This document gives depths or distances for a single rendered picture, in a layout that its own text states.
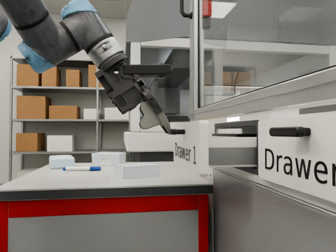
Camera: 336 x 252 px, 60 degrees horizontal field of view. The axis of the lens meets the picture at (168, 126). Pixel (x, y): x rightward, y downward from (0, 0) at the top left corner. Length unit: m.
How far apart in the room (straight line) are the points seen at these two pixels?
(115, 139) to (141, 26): 3.47
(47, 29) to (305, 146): 0.53
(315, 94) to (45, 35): 0.51
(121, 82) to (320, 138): 0.44
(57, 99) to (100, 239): 4.30
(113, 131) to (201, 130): 4.35
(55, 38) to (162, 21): 0.99
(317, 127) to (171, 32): 1.25
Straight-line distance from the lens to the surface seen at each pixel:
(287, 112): 0.53
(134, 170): 0.92
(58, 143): 4.54
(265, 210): 0.62
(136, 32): 1.57
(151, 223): 0.85
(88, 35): 0.69
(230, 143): 0.61
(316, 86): 0.48
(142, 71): 0.69
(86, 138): 4.93
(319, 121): 0.43
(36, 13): 0.65
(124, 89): 0.66
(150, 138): 1.50
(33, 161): 5.14
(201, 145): 0.57
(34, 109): 4.66
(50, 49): 0.68
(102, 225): 0.84
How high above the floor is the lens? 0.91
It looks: 1 degrees up
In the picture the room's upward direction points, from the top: straight up
